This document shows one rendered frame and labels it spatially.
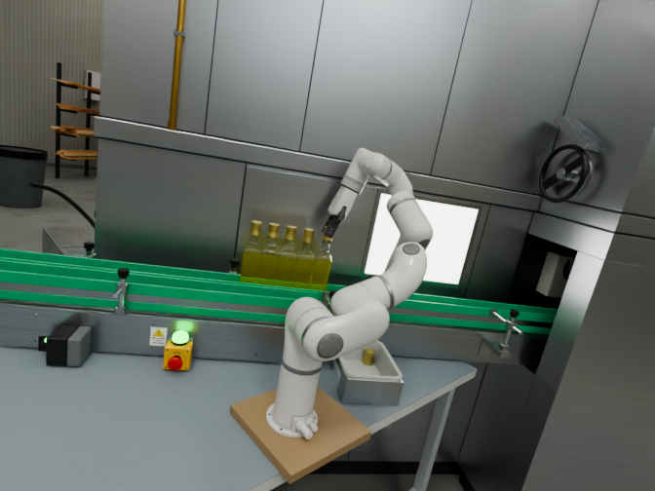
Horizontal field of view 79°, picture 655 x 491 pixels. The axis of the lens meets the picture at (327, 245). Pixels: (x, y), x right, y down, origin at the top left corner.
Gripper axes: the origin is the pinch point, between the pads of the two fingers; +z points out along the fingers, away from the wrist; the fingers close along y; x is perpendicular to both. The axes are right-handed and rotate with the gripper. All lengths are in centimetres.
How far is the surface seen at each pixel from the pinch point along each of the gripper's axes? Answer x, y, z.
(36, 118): -468, -821, 161
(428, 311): 45.7, 3.2, 10.5
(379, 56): -9, -14, -59
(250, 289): -15.7, 7.3, 27.3
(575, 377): 98, 20, 7
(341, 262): 13.0, -11.9, 10.6
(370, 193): 10.4, -11.8, -17.1
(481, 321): 68, 3, 6
